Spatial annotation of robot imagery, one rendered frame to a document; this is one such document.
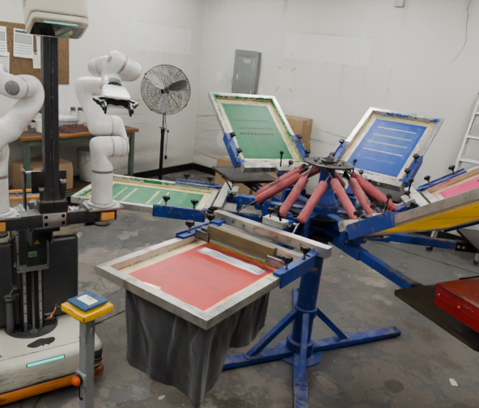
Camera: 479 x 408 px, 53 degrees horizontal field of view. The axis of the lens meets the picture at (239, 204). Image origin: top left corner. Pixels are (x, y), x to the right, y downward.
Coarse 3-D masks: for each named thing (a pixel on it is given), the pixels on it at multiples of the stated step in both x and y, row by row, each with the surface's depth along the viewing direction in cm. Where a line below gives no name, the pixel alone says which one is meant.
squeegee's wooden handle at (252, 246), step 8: (208, 232) 234; (216, 232) 231; (224, 232) 228; (232, 232) 227; (216, 240) 232; (224, 240) 229; (232, 240) 226; (240, 240) 224; (248, 240) 221; (256, 240) 220; (240, 248) 224; (248, 248) 222; (256, 248) 219; (264, 248) 216; (272, 248) 214; (256, 256) 220; (264, 256) 217; (272, 256) 215
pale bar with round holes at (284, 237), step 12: (216, 216) 261; (228, 216) 256; (240, 216) 257; (240, 228) 252; (252, 228) 248; (264, 228) 244; (276, 228) 244; (276, 240) 241; (288, 240) 238; (300, 240) 233; (312, 240) 233; (324, 252) 226
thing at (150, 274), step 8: (200, 248) 232; (216, 248) 234; (176, 256) 221; (184, 256) 222; (200, 256) 223; (208, 256) 224; (232, 256) 227; (160, 264) 211; (168, 264) 212; (136, 272) 201; (144, 272) 202; (152, 272) 202; (160, 272) 203; (144, 280) 195; (152, 280) 195; (160, 280) 196; (168, 280) 197; (176, 280) 198; (160, 288) 190; (168, 288) 190
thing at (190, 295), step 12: (228, 264) 218; (252, 264) 221; (252, 276) 209; (180, 288) 191; (192, 288) 192; (228, 288) 196; (240, 288) 197; (192, 300) 183; (204, 300) 184; (216, 300) 185
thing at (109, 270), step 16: (176, 240) 229; (192, 240) 238; (128, 256) 207; (144, 256) 212; (96, 272) 196; (112, 272) 191; (128, 288) 186; (144, 288) 181; (256, 288) 190; (272, 288) 199; (160, 304) 176; (176, 304) 172; (224, 304) 176; (240, 304) 180; (192, 320) 168; (208, 320) 165
